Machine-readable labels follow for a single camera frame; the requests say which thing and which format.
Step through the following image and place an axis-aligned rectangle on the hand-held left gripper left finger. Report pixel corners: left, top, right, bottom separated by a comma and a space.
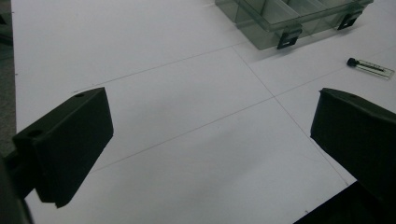
4, 87, 115, 209

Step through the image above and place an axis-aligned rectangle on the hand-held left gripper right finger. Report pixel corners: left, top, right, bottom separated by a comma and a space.
309, 87, 396, 207

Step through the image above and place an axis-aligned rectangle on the clear tube with black cap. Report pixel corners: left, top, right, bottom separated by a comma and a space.
346, 57, 396, 80

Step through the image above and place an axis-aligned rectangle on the clear plastic compartment box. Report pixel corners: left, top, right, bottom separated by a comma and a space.
214, 0, 375, 51

